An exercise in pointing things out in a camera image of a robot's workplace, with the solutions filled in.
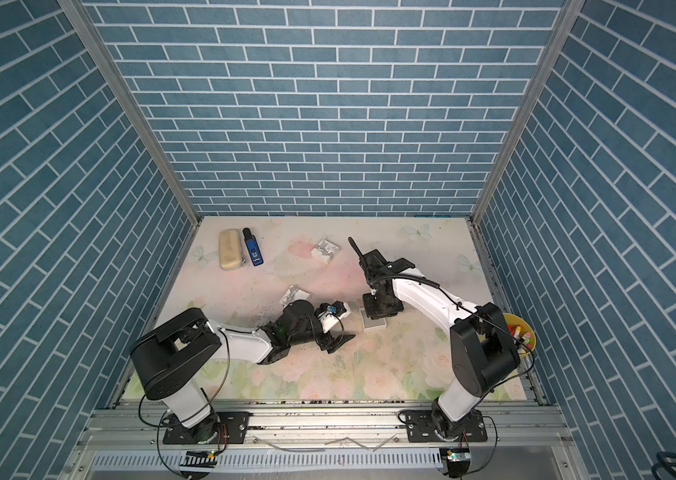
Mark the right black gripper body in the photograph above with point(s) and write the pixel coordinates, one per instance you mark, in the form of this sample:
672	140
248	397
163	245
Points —
376	307

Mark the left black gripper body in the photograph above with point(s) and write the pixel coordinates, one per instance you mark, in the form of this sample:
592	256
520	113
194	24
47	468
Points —
312	334

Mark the white jewelry box base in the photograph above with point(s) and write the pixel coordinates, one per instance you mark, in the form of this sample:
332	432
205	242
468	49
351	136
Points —
369	324

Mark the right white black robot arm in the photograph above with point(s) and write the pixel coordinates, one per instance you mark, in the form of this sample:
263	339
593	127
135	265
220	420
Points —
483	351

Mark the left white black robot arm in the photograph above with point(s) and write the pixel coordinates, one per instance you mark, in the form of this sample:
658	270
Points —
168	357

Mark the beige zippered pencil case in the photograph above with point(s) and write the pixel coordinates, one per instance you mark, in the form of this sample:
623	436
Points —
230	250

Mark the yellow pen cup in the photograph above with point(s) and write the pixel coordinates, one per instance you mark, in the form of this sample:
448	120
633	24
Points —
523	332

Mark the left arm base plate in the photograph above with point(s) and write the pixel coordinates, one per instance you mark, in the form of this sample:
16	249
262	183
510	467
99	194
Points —
221	428

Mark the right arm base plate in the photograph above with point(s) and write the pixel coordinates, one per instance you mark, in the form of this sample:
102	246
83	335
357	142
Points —
429	426

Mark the aluminium front rail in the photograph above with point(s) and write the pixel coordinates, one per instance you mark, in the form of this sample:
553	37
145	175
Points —
344	440

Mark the aluminium corner post left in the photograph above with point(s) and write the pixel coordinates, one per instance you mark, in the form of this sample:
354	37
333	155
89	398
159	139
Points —
84	27

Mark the aluminium corner post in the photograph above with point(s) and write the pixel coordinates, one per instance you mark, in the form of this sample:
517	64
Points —
550	55
84	27

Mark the aluminium corner post right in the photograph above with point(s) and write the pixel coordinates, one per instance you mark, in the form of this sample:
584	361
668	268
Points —
550	55

